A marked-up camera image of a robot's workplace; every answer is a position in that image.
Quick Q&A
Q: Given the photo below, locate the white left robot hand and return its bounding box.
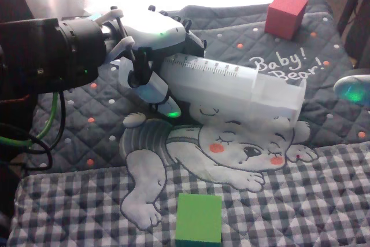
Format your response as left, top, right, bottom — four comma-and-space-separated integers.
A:
121, 5, 208, 120

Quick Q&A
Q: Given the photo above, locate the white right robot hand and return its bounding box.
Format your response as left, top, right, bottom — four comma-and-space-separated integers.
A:
333, 69, 370, 105

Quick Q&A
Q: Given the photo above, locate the large translucent plastic syringe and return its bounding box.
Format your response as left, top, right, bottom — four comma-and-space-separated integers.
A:
111, 53, 308, 123

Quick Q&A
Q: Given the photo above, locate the red cube block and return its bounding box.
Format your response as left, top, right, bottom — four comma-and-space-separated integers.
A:
264, 0, 309, 41

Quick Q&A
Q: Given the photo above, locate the grey quilt with bear print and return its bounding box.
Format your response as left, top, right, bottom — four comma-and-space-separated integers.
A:
7, 0, 370, 247

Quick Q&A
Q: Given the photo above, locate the green cube block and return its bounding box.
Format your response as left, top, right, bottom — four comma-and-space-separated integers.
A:
175, 192, 223, 247

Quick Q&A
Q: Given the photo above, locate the black cable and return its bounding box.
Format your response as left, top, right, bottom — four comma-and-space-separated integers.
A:
0, 90, 67, 171

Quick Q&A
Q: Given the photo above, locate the green cable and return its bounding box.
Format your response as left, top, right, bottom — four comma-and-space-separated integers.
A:
0, 90, 60, 148

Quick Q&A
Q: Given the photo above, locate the thin red wire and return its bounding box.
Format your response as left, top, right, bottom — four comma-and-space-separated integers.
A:
0, 95, 31, 105

